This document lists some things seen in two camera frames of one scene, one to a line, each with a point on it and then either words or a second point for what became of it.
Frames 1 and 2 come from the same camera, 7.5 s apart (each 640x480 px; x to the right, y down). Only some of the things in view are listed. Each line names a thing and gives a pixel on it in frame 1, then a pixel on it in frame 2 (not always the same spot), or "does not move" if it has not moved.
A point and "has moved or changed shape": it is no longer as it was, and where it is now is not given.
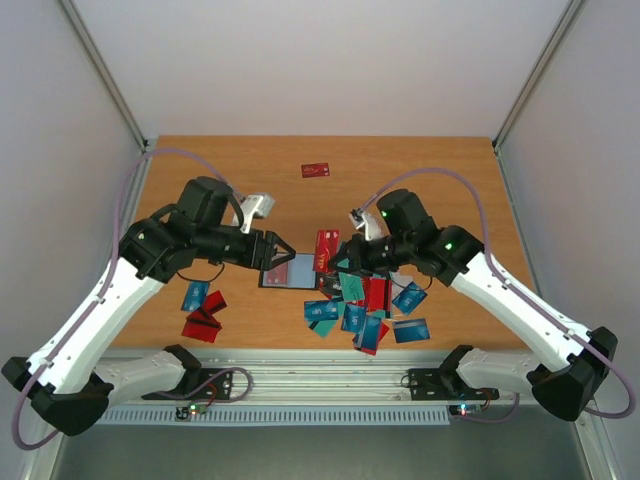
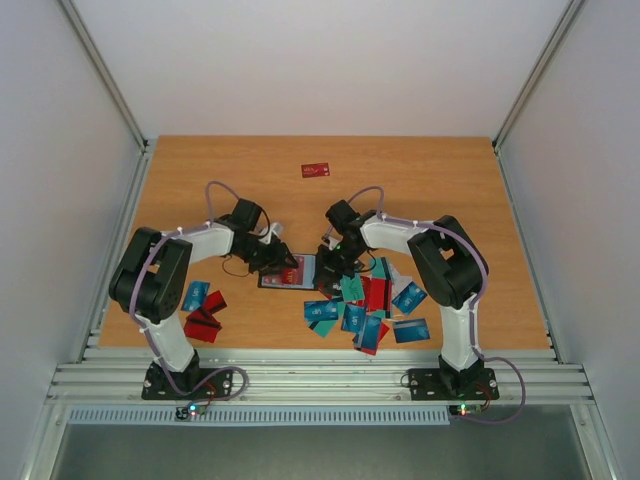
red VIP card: (278, 275) does not move
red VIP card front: (327, 245) has moved or changed shape
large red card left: (200, 326) does not move
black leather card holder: (298, 273) does not move
